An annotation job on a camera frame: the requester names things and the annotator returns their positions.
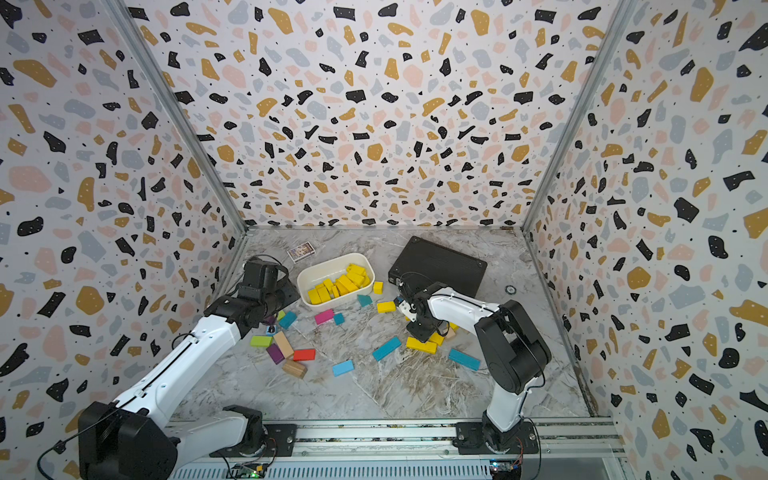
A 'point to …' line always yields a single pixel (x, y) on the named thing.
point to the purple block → (275, 353)
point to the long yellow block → (319, 294)
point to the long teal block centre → (386, 348)
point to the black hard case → (424, 263)
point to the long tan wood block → (284, 344)
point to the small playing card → (302, 251)
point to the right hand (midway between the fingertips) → (425, 329)
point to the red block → (305, 355)
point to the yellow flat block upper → (386, 307)
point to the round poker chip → (510, 289)
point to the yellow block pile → (429, 346)
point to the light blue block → (342, 368)
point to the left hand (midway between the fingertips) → (294, 288)
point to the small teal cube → (339, 318)
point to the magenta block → (324, 316)
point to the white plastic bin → (330, 272)
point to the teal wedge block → (365, 300)
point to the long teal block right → (464, 359)
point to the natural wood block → (295, 368)
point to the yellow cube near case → (378, 288)
